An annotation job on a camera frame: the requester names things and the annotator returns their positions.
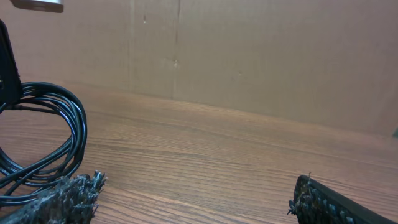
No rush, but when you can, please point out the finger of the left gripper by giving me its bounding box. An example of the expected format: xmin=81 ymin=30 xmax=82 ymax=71
xmin=0 ymin=21 xmax=23 ymax=106

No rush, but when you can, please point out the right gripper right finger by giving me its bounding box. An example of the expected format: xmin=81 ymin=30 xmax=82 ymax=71
xmin=287 ymin=175 xmax=395 ymax=224

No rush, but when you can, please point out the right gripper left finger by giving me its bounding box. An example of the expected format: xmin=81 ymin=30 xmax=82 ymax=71
xmin=1 ymin=170 xmax=107 ymax=224

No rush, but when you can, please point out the black USB cable bundle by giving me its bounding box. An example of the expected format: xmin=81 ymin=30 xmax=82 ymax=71
xmin=0 ymin=81 xmax=88 ymax=208

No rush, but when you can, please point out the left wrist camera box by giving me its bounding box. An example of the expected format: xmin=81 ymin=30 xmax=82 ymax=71
xmin=10 ymin=0 xmax=64 ymax=13

